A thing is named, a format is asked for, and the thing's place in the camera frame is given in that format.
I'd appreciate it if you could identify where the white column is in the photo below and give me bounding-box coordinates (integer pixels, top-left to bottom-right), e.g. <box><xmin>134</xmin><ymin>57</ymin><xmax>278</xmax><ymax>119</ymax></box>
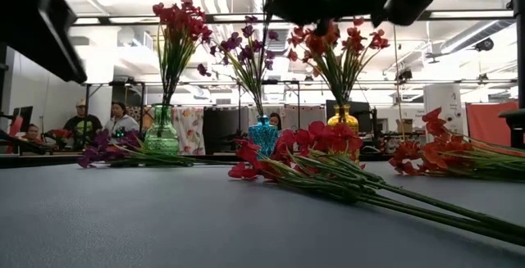
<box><xmin>422</xmin><ymin>84</ymin><xmax>465</xmax><ymax>138</ymax></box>

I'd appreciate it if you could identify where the purple artificial flower bunch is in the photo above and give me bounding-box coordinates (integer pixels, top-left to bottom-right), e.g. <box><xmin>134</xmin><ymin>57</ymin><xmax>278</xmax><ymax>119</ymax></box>
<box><xmin>76</xmin><ymin>129</ymin><xmax>235</xmax><ymax>170</ymax></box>
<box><xmin>196</xmin><ymin>0</ymin><xmax>282</xmax><ymax>117</ymax></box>

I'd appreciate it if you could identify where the blue glass vase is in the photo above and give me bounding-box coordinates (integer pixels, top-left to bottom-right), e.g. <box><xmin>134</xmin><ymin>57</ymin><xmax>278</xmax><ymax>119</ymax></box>
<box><xmin>248</xmin><ymin>115</ymin><xmax>280</xmax><ymax>158</ymax></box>

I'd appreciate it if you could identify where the green glass vase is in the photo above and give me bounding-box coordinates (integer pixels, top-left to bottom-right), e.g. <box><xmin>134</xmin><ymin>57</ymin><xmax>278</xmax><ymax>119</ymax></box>
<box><xmin>143</xmin><ymin>103</ymin><xmax>180</xmax><ymax>157</ymax></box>

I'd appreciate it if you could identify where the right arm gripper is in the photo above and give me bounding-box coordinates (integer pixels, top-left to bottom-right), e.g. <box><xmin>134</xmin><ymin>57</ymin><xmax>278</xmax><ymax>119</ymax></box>
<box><xmin>266</xmin><ymin>0</ymin><xmax>389</xmax><ymax>36</ymax></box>

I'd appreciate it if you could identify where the pale patterned cloth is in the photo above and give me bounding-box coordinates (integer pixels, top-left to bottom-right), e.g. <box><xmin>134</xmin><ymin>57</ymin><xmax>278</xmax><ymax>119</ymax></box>
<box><xmin>281</xmin><ymin>104</ymin><xmax>328</xmax><ymax>130</ymax></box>

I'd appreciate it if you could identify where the black partition panel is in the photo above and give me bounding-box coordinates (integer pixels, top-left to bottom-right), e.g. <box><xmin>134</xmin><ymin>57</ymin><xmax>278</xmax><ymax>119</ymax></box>
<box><xmin>203</xmin><ymin>106</ymin><xmax>250</xmax><ymax>154</ymax></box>

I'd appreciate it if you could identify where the silver ceiling duct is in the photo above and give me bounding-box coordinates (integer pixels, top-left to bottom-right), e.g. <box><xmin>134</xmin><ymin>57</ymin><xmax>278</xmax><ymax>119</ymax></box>
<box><xmin>441</xmin><ymin>19</ymin><xmax>516</xmax><ymax>55</ymax></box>

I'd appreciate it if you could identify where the cardboard box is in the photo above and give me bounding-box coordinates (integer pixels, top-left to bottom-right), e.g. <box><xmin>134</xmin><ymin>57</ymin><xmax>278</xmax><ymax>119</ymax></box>
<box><xmin>395</xmin><ymin>118</ymin><xmax>415</xmax><ymax>134</ymax></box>

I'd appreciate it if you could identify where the pink artificial flower bunch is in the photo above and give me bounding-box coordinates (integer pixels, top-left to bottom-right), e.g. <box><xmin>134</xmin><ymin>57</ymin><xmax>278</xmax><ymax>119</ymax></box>
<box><xmin>227</xmin><ymin>120</ymin><xmax>525</xmax><ymax>248</ymax></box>
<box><xmin>151</xmin><ymin>0</ymin><xmax>214</xmax><ymax>109</ymax></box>

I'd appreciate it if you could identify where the person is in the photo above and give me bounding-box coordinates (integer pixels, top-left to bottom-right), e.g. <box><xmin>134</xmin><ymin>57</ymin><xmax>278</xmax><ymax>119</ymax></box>
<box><xmin>63</xmin><ymin>98</ymin><xmax>103</xmax><ymax>151</ymax></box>
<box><xmin>268</xmin><ymin>111</ymin><xmax>284</xmax><ymax>132</ymax></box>
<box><xmin>20</xmin><ymin>123</ymin><xmax>45</xmax><ymax>145</ymax></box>
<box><xmin>104</xmin><ymin>102</ymin><xmax>141</xmax><ymax>140</ymax></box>

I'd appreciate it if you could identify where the black table frame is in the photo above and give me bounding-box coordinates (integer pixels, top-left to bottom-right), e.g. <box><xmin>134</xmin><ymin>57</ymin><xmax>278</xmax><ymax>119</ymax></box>
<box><xmin>0</xmin><ymin>152</ymin><xmax>395</xmax><ymax>170</ymax></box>

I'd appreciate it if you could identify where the red partition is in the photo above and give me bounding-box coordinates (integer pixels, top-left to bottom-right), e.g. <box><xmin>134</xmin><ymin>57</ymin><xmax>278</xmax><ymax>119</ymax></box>
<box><xmin>466</xmin><ymin>102</ymin><xmax>521</xmax><ymax>147</ymax></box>

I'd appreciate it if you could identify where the yellow glass vase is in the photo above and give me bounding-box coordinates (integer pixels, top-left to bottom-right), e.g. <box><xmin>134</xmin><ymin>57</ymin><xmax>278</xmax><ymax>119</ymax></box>
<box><xmin>326</xmin><ymin>99</ymin><xmax>373</xmax><ymax>136</ymax></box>
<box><xmin>326</xmin><ymin>103</ymin><xmax>361</xmax><ymax>165</ymax></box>

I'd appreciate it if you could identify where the small dark monitor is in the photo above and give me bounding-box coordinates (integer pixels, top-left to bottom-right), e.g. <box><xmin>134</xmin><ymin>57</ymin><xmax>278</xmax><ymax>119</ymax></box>
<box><xmin>10</xmin><ymin>106</ymin><xmax>34</xmax><ymax>136</ymax></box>

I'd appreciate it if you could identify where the black overhead frame beam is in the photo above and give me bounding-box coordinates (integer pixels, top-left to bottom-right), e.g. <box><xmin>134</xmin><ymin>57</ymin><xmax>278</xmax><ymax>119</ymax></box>
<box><xmin>73</xmin><ymin>9</ymin><xmax>516</xmax><ymax>25</ymax></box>

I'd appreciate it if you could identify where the black metal frame post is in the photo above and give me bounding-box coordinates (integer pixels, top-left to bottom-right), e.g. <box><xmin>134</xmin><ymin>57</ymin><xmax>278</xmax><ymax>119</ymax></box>
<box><xmin>498</xmin><ymin>0</ymin><xmax>525</xmax><ymax>150</ymax></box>

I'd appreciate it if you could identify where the orange artificial flower bunch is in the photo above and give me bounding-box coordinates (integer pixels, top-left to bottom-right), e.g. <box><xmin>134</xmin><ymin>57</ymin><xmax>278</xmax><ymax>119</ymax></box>
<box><xmin>286</xmin><ymin>16</ymin><xmax>391</xmax><ymax>107</ymax></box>
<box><xmin>387</xmin><ymin>107</ymin><xmax>525</xmax><ymax>182</ymax></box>

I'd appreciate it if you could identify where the white floral cloth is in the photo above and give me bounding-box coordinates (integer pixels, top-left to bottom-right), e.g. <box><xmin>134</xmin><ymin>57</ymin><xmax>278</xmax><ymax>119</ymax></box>
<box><xmin>171</xmin><ymin>107</ymin><xmax>206</xmax><ymax>157</ymax></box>

